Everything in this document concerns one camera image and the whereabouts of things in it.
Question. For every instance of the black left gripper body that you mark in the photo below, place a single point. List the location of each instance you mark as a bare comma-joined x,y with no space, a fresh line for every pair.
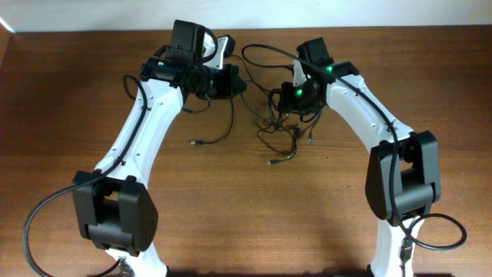
232,82

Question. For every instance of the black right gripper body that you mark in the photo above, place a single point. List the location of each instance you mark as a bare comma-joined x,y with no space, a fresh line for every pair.
298,98

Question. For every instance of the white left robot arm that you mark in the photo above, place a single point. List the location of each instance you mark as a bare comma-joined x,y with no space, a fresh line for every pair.
112,204

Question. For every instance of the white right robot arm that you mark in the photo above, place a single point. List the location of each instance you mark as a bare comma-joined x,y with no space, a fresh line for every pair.
403,173

